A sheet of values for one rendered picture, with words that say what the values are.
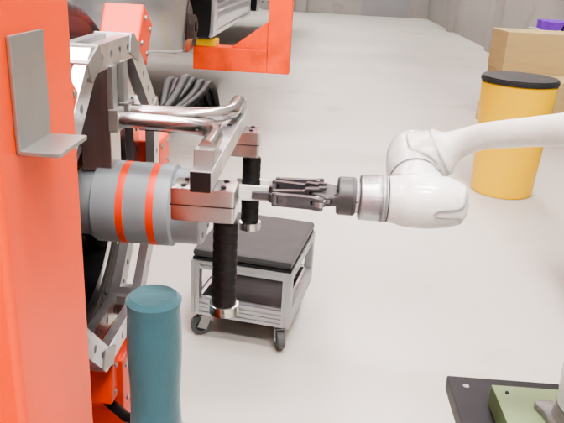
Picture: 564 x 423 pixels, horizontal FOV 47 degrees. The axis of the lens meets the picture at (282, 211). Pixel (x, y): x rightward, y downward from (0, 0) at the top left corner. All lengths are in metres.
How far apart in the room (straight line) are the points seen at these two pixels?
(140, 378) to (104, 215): 0.27
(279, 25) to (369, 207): 3.51
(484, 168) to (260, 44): 1.76
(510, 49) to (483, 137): 4.59
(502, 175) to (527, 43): 2.12
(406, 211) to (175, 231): 0.43
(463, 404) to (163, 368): 0.81
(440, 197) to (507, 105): 2.75
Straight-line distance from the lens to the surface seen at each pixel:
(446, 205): 1.25
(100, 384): 1.23
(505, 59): 5.94
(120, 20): 1.25
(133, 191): 1.08
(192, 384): 2.14
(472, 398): 1.69
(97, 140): 1.11
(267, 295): 2.42
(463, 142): 1.38
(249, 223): 1.29
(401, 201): 1.24
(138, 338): 1.07
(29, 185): 0.57
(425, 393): 2.20
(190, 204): 0.92
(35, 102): 0.57
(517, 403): 1.62
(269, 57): 4.70
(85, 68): 0.97
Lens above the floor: 1.24
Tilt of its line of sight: 21 degrees down
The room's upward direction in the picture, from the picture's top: 3 degrees clockwise
